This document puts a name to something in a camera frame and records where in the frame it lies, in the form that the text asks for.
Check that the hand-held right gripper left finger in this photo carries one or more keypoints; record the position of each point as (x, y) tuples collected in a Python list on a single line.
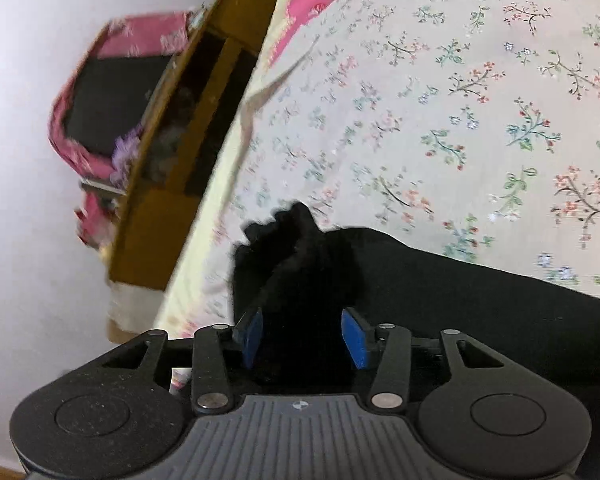
[(250, 336)]

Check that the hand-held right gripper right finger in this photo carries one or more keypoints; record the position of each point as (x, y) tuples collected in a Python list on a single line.
[(357, 337)]

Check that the black pants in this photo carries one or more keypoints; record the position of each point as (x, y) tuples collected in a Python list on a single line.
[(430, 300)]

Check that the wooden cabinet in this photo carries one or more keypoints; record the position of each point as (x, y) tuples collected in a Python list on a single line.
[(150, 230)]

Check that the purple cloth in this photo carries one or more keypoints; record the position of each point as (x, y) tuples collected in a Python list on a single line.
[(125, 152)]

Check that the white floral bedsheet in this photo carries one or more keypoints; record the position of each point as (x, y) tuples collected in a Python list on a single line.
[(405, 85)]

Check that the pink floral cloth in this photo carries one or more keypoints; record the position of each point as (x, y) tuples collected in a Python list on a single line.
[(145, 35)]

